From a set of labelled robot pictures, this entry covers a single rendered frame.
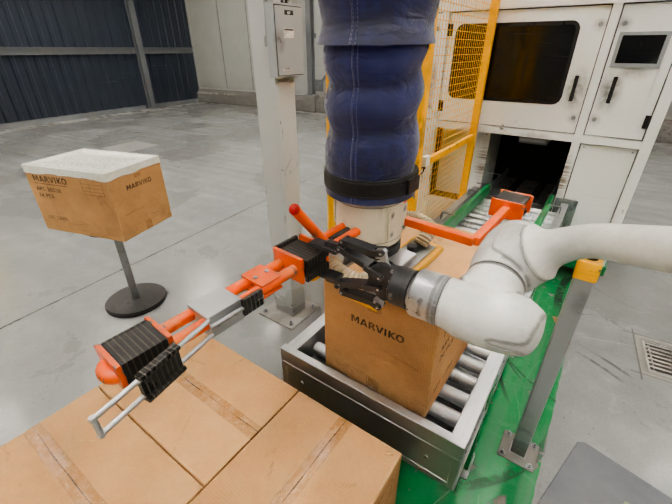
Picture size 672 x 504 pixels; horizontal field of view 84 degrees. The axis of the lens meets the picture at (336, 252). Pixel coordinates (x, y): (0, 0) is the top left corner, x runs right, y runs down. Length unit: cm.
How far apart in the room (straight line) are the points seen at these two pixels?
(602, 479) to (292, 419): 82
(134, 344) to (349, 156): 52
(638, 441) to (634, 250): 183
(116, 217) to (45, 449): 127
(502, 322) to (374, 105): 45
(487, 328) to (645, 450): 179
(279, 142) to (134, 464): 150
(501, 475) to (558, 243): 142
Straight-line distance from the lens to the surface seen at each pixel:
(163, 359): 59
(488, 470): 196
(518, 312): 62
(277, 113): 201
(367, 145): 79
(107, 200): 238
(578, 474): 112
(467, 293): 63
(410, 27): 77
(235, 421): 134
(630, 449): 232
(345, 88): 80
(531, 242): 70
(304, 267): 74
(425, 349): 114
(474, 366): 155
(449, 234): 90
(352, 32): 77
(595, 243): 65
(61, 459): 147
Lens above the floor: 159
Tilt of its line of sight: 29 degrees down
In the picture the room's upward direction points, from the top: straight up
